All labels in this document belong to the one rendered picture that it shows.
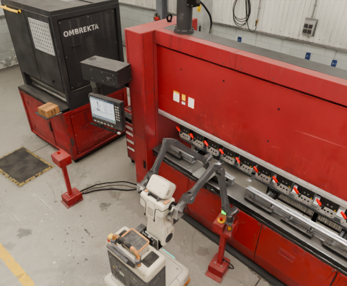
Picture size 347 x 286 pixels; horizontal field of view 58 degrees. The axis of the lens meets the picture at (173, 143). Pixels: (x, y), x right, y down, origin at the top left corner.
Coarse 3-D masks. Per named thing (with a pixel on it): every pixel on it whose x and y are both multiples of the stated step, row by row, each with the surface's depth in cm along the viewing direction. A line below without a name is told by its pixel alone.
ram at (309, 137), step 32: (160, 64) 330; (192, 64) 298; (160, 96) 352; (192, 96) 316; (224, 96) 287; (256, 96) 262; (288, 96) 242; (192, 128) 336; (224, 128) 303; (256, 128) 276; (288, 128) 253; (320, 128) 234; (256, 160) 291; (288, 160) 266; (320, 160) 245; (320, 192) 257
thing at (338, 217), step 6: (180, 138) 403; (192, 144) 391; (204, 150) 380; (234, 168) 356; (246, 174) 347; (252, 174) 340; (258, 180) 338; (270, 186) 329; (294, 186) 318; (282, 192) 321; (294, 192) 311; (294, 198) 313; (318, 198) 305; (312, 204) 301; (312, 210) 304; (342, 210) 293; (324, 216) 297; (336, 216) 288; (336, 222) 290
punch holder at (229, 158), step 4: (224, 148) 314; (224, 152) 317; (228, 152) 312; (232, 152) 308; (228, 156) 315; (232, 156) 310; (236, 156) 311; (224, 160) 321; (228, 160) 316; (232, 160) 312; (236, 160) 316; (232, 164) 315
